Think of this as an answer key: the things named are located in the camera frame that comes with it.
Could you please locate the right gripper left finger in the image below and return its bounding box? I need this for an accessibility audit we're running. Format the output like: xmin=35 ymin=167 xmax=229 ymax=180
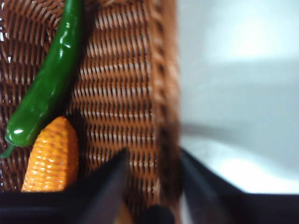
xmin=0 ymin=149 xmax=129 ymax=224

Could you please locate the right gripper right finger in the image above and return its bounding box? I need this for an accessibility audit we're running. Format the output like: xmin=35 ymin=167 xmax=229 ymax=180
xmin=182 ymin=149 xmax=299 ymax=224

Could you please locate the orange plastic corn cob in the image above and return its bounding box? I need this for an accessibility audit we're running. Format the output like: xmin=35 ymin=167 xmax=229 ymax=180
xmin=21 ymin=116 xmax=79 ymax=192

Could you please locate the green plastic cucumber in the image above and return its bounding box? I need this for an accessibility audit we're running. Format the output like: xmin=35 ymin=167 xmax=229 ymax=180
xmin=0 ymin=0 xmax=86 ymax=159

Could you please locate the brown wicker basket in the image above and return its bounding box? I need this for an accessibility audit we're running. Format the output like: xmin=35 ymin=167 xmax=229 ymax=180
xmin=0 ymin=0 xmax=185 ymax=224

